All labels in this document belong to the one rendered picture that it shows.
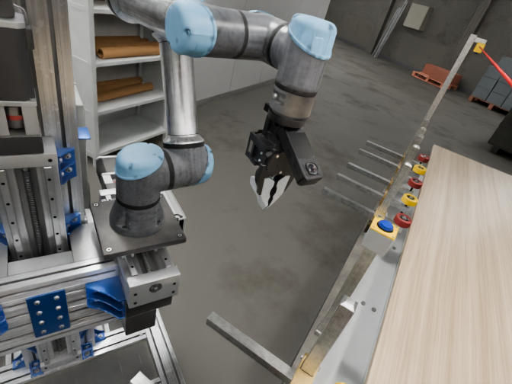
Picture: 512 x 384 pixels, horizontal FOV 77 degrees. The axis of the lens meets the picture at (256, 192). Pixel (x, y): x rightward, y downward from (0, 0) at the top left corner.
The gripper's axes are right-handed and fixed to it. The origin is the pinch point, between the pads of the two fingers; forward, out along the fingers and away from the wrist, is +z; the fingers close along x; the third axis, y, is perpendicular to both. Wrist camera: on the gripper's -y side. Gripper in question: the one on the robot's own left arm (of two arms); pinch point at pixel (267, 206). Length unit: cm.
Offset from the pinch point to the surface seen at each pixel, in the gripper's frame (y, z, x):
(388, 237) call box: -9.8, 9.9, -36.4
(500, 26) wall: 527, -75, -1194
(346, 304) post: -19.0, 15.8, -14.4
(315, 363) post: -20.2, 39.3, -14.5
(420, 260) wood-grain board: -5, 42, -87
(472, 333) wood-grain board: -35, 42, -74
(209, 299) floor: 63, 132, -37
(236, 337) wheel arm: -3.1, 46.0, -1.5
